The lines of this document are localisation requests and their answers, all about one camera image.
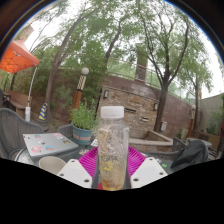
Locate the silver laptop with stickers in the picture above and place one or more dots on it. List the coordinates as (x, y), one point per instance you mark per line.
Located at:
(50, 144)

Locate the globe-topped lamp post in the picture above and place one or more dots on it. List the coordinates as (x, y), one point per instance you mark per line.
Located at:
(79, 93)

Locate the orange canopy tent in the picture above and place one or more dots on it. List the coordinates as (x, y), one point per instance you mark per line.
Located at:
(18, 58)

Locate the white ceramic mug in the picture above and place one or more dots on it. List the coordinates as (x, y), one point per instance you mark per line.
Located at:
(51, 164)

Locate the clear white-capped drink bottle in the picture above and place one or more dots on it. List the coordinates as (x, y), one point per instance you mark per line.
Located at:
(112, 150)

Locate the black laptop with stickers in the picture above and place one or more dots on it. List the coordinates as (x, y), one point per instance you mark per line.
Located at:
(164, 165)

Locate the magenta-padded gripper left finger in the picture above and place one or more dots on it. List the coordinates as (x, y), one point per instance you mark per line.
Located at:
(85, 163)

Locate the blue yellow striped cone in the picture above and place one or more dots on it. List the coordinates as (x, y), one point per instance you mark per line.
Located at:
(42, 112)

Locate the dark-trunked tree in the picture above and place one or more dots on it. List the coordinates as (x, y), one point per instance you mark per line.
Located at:
(162, 106)

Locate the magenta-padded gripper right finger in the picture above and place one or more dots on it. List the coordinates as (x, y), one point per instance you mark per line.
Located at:
(140, 163)

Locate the black jacket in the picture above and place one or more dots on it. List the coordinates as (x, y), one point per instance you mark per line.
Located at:
(190, 155)

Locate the black wall lamp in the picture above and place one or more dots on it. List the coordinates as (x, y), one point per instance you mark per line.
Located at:
(155, 106)
(106, 94)

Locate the green plant in teal pot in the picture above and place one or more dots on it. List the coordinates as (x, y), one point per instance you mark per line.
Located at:
(82, 120)

